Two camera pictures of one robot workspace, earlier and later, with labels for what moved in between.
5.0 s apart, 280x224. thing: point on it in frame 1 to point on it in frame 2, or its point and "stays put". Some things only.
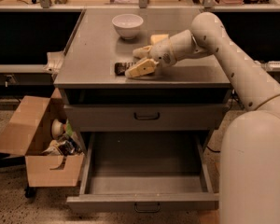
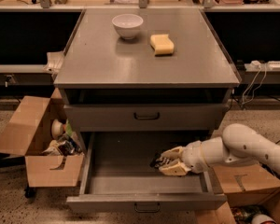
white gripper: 162,52 to 192,157
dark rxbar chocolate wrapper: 120,68 to 159,162
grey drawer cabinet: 150,144 stays put
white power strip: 277,65 stays put
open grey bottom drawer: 149,171 stays put
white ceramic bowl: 127,25 stays put
